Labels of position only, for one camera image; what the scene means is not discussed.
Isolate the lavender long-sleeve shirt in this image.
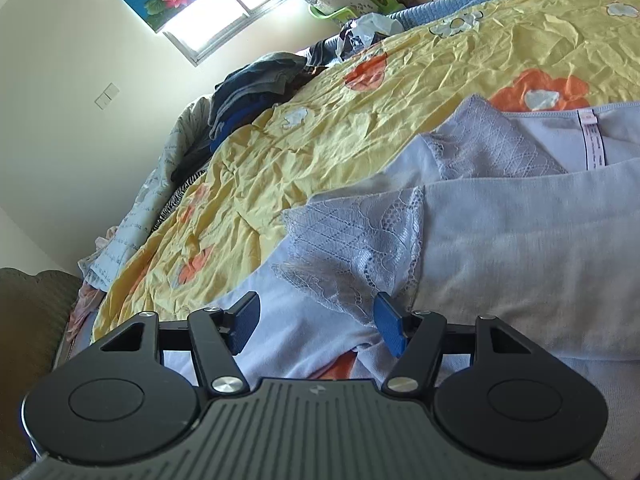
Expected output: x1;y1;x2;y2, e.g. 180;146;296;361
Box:
164;94;640;476

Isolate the dark folded clothes pile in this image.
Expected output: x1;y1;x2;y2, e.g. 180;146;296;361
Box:
171;52;320;186

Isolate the yellow carrot-print bedsheet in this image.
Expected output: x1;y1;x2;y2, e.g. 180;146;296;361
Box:
92;0;639;339

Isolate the light floral quilt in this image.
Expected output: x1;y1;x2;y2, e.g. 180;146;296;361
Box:
64;96;216;346

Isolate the white crumpled cloth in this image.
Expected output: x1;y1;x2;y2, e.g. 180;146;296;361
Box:
336;13;405;61

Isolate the blue knitted blanket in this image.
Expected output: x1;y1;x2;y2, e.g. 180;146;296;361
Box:
390;0;491;30

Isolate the green plastic stool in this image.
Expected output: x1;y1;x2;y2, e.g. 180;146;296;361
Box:
308;0;405;25

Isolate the window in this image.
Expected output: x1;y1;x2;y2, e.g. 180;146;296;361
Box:
160;0;286;66

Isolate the white wall switch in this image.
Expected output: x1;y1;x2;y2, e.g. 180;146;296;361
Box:
94;82;120;110

